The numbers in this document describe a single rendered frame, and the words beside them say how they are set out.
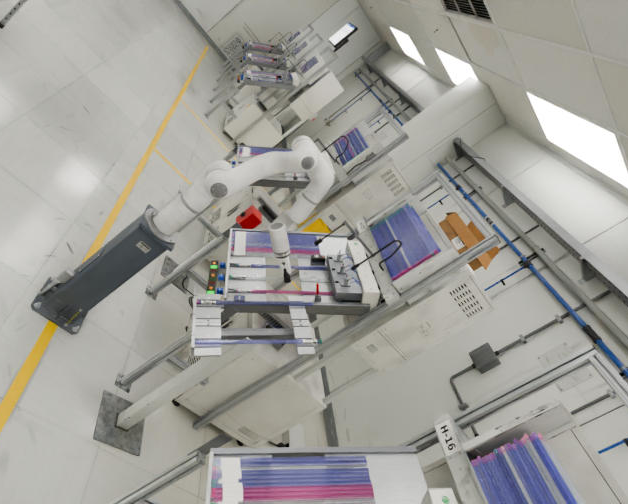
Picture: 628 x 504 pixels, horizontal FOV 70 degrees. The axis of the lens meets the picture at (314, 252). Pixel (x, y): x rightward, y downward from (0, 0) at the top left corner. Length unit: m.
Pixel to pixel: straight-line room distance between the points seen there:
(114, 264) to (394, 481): 1.48
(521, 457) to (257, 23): 9.80
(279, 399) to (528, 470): 1.49
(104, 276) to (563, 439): 1.95
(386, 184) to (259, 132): 3.45
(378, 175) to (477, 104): 2.29
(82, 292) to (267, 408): 1.17
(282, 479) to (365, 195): 2.44
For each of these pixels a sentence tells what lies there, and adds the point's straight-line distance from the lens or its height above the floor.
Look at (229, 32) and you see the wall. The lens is 10.56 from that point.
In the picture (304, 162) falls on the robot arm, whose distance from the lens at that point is 1.88.
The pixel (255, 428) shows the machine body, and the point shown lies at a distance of 2.84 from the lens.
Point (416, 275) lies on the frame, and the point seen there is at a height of 1.50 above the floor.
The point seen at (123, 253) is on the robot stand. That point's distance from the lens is 2.19.
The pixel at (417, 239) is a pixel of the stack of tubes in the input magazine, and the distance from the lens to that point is 2.31.
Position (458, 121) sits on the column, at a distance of 5.50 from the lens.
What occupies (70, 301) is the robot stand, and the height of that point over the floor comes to 0.13.
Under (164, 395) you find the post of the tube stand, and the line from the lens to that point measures 2.21.
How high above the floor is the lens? 1.71
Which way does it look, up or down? 15 degrees down
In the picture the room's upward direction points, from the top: 55 degrees clockwise
